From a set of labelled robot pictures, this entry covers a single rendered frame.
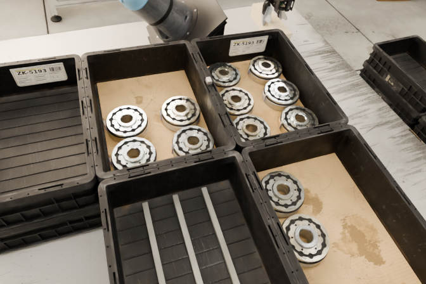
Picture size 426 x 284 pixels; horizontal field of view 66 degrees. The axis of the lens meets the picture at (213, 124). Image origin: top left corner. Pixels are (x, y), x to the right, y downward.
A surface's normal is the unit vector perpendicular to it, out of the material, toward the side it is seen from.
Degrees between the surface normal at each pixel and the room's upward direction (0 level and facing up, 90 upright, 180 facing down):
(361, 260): 0
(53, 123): 0
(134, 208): 0
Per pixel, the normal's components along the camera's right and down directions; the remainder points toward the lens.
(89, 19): 0.09, -0.63
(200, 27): -0.57, -0.32
